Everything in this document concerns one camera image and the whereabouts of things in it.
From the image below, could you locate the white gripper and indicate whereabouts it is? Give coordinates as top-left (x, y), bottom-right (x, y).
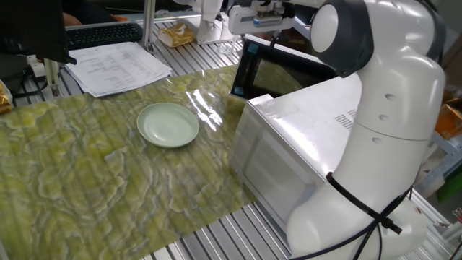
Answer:
top-left (227, 5), bottom-right (295, 48)

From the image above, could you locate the person forearm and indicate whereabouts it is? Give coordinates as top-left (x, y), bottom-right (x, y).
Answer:
top-left (63, 12), bottom-right (84, 27)

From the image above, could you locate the silver microwave oven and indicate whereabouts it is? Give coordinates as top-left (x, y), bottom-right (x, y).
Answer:
top-left (230, 74), bottom-right (364, 254)

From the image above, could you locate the clear plastic cup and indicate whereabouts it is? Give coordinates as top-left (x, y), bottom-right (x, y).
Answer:
top-left (218, 40), bottom-right (236, 56)

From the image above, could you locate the yellow snack packet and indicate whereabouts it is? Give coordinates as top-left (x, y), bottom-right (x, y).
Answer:
top-left (157, 22), bottom-right (196, 48)

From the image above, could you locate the pale green plate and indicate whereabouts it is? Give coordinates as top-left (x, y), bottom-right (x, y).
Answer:
top-left (136, 102), bottom-right (200, 149)

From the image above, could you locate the printed paper stack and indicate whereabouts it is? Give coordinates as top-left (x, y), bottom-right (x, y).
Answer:
top-left (64, 41), bottom-right (173, 98)

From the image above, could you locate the black keyboard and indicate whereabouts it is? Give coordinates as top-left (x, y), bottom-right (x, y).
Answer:
top-left (66, 22), bottom-right (144, 51)

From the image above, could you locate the orange plastic bag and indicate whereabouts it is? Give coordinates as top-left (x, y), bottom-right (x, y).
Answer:
top-left (435, 97), bottom-right (462, 140)

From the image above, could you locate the green marble pattern mat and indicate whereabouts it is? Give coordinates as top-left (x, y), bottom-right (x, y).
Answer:
top-left (0, 64), bottom-right (261, 260)

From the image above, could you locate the white power strip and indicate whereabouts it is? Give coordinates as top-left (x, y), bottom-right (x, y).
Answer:
top-left (27, 53), bottom-right (46, 79)

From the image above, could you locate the black monitor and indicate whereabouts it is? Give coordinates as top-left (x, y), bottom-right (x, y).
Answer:
top-left (0, 0), bottom-right (77, 65)

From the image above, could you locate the golden snack packet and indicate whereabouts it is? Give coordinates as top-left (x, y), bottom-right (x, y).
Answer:
top-left (0, 81), bottom-right (14, 115)

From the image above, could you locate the silver bracket with blue cap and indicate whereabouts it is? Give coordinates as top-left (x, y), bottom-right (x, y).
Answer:
top-left (240, 14), bottom-right (283, 28)

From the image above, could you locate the white pedestal stand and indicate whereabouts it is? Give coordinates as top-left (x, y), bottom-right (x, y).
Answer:
top-left (196, 0), bottom-right (237, 46)

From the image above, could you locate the aluminium post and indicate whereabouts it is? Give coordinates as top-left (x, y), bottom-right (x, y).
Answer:
top-left (141, 0), bottom-right (157, 53)

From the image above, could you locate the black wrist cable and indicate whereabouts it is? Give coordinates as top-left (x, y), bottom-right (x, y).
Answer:
top-left (288, 172), bottom-right (414, 260)

